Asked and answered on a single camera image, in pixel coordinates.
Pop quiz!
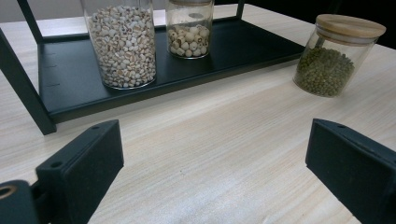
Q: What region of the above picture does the tall glass jar of barley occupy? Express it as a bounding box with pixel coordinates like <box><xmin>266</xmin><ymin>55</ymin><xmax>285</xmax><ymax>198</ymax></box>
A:
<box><xmin>81</xmin><ymin>0</ymin><xmax>157</xmax><ymax>91</ymax></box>

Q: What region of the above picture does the glass jar of mung beans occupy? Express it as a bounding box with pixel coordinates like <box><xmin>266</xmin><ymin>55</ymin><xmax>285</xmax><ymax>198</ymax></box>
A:
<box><xmin>292</xmin><ymin>13</ymin><xmax>387</xmax><ymax>98</ymax></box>

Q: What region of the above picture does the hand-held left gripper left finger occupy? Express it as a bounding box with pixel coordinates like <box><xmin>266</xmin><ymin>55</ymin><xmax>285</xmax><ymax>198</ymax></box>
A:
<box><xmin>35</xmin><ymin>119</ymin><xmax>124</xmax><ymax>224</ymax></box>

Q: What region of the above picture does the glass jar of lotus seeds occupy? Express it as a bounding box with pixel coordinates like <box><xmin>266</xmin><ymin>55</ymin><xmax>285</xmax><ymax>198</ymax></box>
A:
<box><xmin>164</xmin><ymin>0</ymin><xmax>216</xmax><ymax>60</ymax></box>

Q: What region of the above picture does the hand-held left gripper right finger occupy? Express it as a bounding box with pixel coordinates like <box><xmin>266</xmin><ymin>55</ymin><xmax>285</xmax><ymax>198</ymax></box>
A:
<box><xmin>304</xmin><ymin>118</ymin><xmax>396</xmax><ymax>224</ymax></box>

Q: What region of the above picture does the black metal rack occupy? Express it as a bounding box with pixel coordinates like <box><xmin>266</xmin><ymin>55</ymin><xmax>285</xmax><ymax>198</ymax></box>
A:
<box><xmin>0</xmin><ymin>0</ymin><xmax>305</xmax><ymax>136</ymax></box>

